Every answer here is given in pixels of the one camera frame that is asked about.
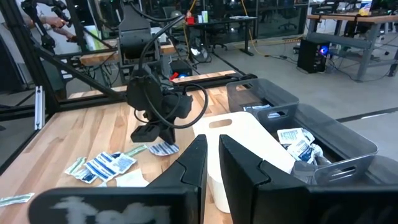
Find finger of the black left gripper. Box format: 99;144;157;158
160;124;177;146

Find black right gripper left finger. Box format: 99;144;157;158
147;134;208;224

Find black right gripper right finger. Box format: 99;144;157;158
219;134;307;224

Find blue print alcohol pad packet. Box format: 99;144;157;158
276;127;315;146
290;157;332;185
73;167;98;184
285;138;324;165

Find small black computer box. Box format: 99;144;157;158
169;59;193;78

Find white plastic bin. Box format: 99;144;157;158
192;111;296;214

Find wooden background table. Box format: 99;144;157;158
79;43;178;67

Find white green canister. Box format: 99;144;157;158
83;24;108;51

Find black background desk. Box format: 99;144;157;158
186;15;259;57

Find person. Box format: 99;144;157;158
18;0;78;44

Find black computer tower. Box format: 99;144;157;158
297;39;331;75

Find wooden bench grey legs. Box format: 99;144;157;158
306;12;398;82

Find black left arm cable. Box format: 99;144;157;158
132;14;209;130

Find silver aluminium bracket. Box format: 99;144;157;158
34;86;46;131

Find yellow floor cable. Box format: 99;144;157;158
241;0;299;57

